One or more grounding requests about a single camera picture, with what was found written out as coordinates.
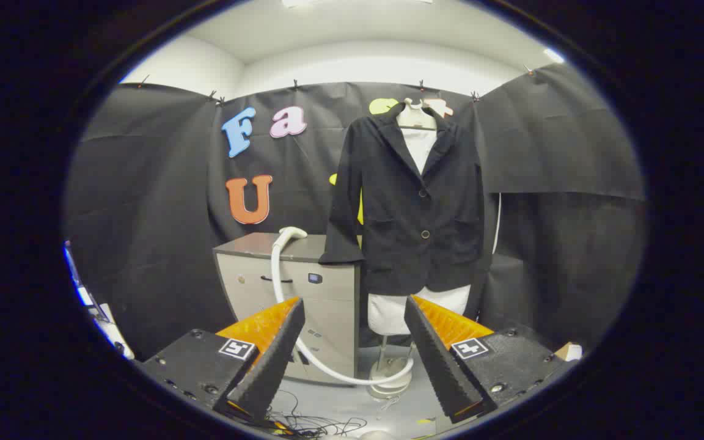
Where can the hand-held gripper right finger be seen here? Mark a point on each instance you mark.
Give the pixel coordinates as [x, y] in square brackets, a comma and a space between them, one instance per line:
[443, 360]

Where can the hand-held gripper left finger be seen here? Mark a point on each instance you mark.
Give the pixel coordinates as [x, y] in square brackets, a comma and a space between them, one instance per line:
[272, 360]

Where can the black jacket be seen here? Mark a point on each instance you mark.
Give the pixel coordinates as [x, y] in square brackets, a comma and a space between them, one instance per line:
[413, 244]

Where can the white mannequin stand base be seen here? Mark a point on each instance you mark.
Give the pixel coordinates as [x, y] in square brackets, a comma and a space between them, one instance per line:
[388, 386]

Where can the grey drawer cabinet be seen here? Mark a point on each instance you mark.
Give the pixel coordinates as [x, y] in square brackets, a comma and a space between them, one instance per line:
[327, 305]

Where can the small cardboard box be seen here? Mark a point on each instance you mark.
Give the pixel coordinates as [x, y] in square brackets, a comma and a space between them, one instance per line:
[569, 351]

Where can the white plastic object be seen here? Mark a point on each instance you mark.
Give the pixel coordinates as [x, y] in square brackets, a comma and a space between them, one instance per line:
[107, 330]

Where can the black backdrop cloth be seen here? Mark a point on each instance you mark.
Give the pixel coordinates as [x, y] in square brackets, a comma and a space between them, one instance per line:
[156, 214]

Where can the white mannequin torso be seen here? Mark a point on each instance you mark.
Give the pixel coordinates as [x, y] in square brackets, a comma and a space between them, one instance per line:
[419, 146]

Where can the small ceiling light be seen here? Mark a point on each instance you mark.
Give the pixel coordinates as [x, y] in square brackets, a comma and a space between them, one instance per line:
[553, 55]

